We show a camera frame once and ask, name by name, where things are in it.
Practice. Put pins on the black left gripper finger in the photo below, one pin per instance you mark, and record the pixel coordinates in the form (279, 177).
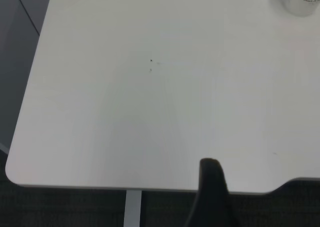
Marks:
(212, 199)

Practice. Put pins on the white paper coffee cup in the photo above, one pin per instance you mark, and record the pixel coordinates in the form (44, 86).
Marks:
(297, 0)

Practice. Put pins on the white metal table leg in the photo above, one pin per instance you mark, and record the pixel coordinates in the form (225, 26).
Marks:
(133, 209)

